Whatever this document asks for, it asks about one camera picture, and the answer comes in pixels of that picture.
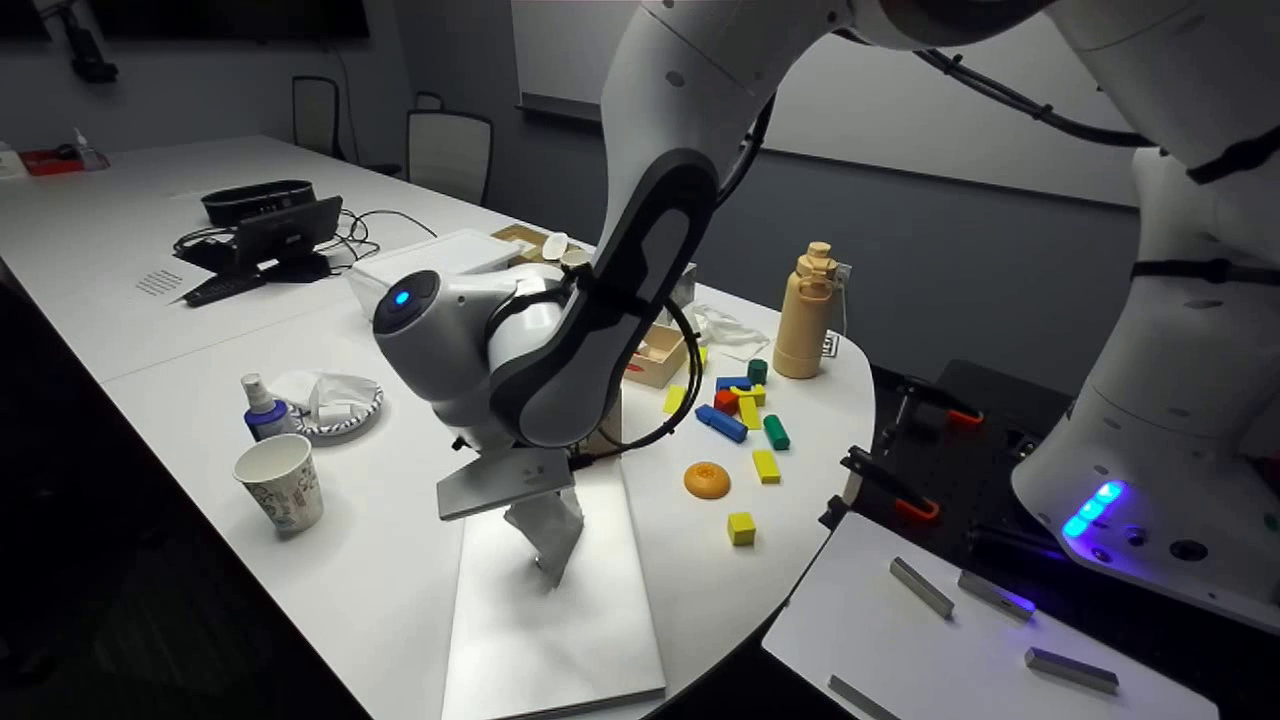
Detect patterned paper cup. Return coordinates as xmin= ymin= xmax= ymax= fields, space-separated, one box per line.
xmin=230 ymin=431 xmax=326 ymax=545

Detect crumpled clear plastic bag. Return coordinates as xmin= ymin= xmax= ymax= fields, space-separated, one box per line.
xmin=684 ymin=301 xmax=783 ymax=354

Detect white board sheet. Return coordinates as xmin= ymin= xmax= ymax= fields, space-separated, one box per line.
xmin=757 ymin=509 xmax=1225 ymax=720

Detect grey office chair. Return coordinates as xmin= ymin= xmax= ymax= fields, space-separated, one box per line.
xmin=288 ymin=70 xmax=348 ymax=160
xmin=399 ymin=107 xmax=499 ymax=208

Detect grey metal bar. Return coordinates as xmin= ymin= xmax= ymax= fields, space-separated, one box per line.
xmin=825 ymin=673 xmax=901 ymax=720
xmin=888 ymin=550 xmax=960 ymax=622
xmin=956 ymin=567 xmax=1040 ymax=622
xmin=1020 ymin=644 xmax=1124 ymax=699

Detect long blue block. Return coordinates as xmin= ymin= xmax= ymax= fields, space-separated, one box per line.
xmin=692 ymin=400 xmax=750 ymax=449

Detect orange dome block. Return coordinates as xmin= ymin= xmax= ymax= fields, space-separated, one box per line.
xmin=681 ymin=460 xmax=735 ymax=502

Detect black oval basket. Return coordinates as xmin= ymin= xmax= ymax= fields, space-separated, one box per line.
xmin=194 ymin=174 xmax=319 ymax=232

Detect open cardboard box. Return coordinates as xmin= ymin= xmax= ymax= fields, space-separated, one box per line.
xmin=489 ymin=220 xmax=595 ymax=270

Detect flat red item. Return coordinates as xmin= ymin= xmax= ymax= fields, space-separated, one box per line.
xmin=15 ymin=138 xmax=113 ymax=179

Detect black laptop with cables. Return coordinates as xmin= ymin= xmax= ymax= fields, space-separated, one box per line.
xmin=176 ymin=192 xmax=348 ymax=313

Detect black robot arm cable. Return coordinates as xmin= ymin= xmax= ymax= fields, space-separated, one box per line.
xmin=568 ymin=24 xmax=1157 ymax=467

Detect tan insulated bottle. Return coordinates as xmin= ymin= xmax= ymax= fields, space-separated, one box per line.
xmin=772 ymin=234 xmax=849 ymax=385

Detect black clamp orange tip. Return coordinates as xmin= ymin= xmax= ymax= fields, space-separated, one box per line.
xmin=884 ymin=373 xmax=991 ymax=434
xmin=836 ymin=445 xmax=948 ymax=527

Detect small spray bottle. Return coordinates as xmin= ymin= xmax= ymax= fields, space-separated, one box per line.
xmin=237 ymin=373 xmax=296 ymax=445

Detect black robot stand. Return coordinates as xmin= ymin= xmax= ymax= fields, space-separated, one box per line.
xmin=816 ymin=354 xmax=1280 ymax=720

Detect silver Dell laptop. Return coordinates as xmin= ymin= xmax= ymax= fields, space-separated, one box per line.
xmin=437 ymin=464 xmax=673 ymax=720

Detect black wall screen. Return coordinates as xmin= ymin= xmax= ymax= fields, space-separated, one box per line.
xmin=93 ymin=0 xmax=370 ymax=45

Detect black camera on stand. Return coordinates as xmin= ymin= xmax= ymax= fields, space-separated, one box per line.
xmin=32 ymin=0 xmax=120 ymax=89

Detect white plastic container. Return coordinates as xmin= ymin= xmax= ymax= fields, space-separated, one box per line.
xmin=348 ymin=227 xmax=523 ymax=289

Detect grey wrist camera bar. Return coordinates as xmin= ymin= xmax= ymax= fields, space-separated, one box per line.
xmin=431 ymin=438 xmax=580 ymax=523

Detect tangled table cable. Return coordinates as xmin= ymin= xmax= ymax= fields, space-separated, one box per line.
xmin=313 ymin=204 xmax=439 ymax=270

